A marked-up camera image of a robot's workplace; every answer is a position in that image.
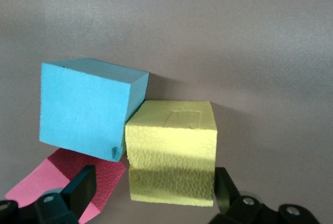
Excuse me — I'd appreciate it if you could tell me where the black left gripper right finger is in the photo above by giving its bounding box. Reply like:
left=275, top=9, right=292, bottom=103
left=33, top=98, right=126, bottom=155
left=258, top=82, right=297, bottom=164
left=210, top=167, right=279, bottom=224

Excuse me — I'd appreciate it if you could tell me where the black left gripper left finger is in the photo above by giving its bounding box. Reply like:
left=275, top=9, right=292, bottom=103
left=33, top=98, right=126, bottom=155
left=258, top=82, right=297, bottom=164
left=33, top=165, right=98, bottom=224

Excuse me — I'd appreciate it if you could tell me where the yellow foam cube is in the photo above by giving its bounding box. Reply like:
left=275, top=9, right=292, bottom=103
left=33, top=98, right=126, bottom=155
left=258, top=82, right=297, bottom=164
left=124, top=100, right=219, bottom=207

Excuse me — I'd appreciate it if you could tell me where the cyan foam cube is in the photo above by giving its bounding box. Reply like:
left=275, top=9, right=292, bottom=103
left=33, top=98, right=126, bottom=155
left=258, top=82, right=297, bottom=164
left=38, top=57, right=150, bottom=163

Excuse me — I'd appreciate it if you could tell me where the red foam cube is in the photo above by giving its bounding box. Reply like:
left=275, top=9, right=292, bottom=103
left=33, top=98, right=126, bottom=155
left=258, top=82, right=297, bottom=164
left=4, top=147, right=126, bottom=224

